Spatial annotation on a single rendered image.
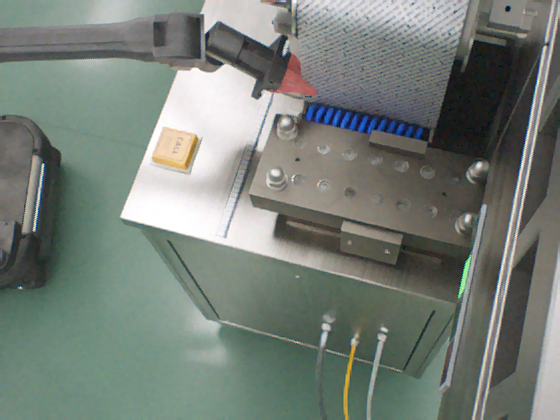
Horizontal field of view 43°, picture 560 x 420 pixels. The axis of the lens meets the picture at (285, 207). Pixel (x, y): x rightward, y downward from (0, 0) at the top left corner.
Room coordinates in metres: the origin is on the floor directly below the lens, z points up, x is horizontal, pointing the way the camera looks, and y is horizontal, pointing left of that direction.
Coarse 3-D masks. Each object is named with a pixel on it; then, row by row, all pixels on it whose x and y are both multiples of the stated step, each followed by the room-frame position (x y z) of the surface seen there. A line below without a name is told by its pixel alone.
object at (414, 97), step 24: (312, 48) 0.64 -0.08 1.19; (312, 72) 0.64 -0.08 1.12; (336, 72) 0.62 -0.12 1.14; (360, 72) 0.61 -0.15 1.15; (384, 72) 0.59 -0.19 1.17; (408, 72) 0.58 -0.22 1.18; (312, 96) 0.64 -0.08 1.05; (336, 96) 0.62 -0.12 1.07; (360, 96) 0.61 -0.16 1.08; (384, 96) 0.59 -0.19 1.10; (408, 96) 0.57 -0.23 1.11; (432, 96) 0.56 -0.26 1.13; (408, 120) 0.57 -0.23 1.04; (432, 120) 0.55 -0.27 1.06
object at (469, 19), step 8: (472, 0) 0.60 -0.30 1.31; (472, 8) 0.58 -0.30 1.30; (472, 16) 0.57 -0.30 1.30; (464, 24) 0.57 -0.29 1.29; (472, 24) 0.57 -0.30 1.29; (464, 32) 0.56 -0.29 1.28; (464, 40) 0.56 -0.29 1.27; (464, 48) 0.55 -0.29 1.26; (456, 56) 0.55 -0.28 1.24; (464, 56) 0.55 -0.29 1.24
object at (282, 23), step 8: (280, 0) 0.75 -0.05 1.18; (280, 8) 0.77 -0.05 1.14; (280, 16) 0.75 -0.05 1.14; (288, 16) 0.75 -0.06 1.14; (280, 24) 0.74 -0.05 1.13; (288, 24) 0.74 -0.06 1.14; (280, 32) 0.74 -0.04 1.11; (288, 32) 0.74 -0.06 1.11; (296, 40) 0.74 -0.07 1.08; (296, 48) 0.74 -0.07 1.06; (296, 96) 0.73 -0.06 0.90
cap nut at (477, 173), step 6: (480, 162) 0.45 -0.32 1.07; (486, 162) 0.45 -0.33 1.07; (468, 168) 0.46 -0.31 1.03; (474, 168) 0.45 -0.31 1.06; (480, 168) 0.44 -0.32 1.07; (486, 168) 0.44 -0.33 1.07; (468, 174) 0.45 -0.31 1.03; (474, 174) 0.44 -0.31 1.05; (480, 174) 0.44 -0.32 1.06; (486, 174) 0.44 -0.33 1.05; (474, 180) 0.44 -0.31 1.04; (480, 180) 0.44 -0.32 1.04; (486, 180) 0.44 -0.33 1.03
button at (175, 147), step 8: (168, 128) 0.70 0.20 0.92; (160, 136) 0.69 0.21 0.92; (168, 136) 0.69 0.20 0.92; (176, 136) 0.68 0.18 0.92; (184, 136) 0.68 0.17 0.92; (192, 136) 0.68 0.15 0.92; (160, 144) 0.67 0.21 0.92; (168, 144) 0.67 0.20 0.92; (176, 144) 0.67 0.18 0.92; (184, 144) 0.66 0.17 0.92; (192, 144) 0.66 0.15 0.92; (160, 152) 0.65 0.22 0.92; (168, 152) 0.65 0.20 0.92; (176, 152) 0.65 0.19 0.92; (184, 152) 0.65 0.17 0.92; (192, 152) 0.65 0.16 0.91; (160, 160) 0.64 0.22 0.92; (168, 160) 0.64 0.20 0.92; (176, 160) 0.63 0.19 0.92; (184, 160) 0.63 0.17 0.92; (184, 168) 0.62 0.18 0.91
